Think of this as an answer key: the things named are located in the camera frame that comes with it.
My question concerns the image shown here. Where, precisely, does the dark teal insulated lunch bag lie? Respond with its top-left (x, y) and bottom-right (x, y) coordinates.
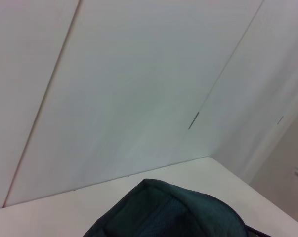
top-left (83, 178), bottom-right (271, 237)

